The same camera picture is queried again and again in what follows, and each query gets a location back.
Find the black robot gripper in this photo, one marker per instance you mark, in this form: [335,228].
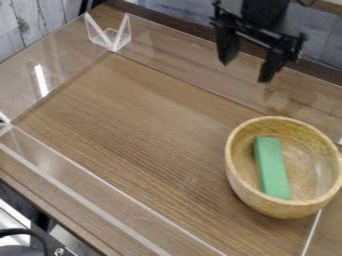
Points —
[255,21]

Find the light wooden bowl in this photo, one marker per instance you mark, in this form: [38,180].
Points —
[312,163]

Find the green rectangular block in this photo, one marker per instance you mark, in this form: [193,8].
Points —
[271,168]

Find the clear acrylic corner bracket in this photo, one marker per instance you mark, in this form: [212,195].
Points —
[109,38]

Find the clear acrylic enclosure wall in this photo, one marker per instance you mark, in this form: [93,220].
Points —
[112,142]

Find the black metal table bracket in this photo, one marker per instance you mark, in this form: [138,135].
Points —
[56,248]

